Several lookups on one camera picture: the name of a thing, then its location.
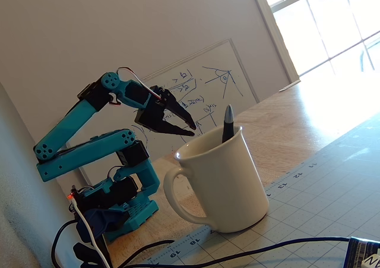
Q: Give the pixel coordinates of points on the black box with white label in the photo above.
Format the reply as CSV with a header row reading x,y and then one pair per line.
x,y
363,253

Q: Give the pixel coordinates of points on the white ceramic mug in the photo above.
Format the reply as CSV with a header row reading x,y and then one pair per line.
x,y
222,184

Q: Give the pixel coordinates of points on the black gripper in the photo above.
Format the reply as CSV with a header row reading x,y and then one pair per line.
x,y
153,115

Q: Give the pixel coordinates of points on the teal and black robot arm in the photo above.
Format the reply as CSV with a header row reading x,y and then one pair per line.
x,y
68,125

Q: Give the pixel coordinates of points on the grey gridded cutting mat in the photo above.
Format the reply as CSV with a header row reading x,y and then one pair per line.
x,y
311,205

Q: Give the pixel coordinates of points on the whiteboard with blue drawings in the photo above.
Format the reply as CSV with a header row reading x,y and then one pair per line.
x,y
222,72

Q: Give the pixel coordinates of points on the bright window with white frame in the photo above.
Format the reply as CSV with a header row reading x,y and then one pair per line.
x,y
320,27

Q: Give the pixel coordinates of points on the dark blue table clamp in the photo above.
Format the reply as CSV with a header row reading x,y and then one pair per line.
x,y
98,220

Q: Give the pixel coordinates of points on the black pen with grey tip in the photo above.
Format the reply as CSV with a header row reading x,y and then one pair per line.
x,y
228,125

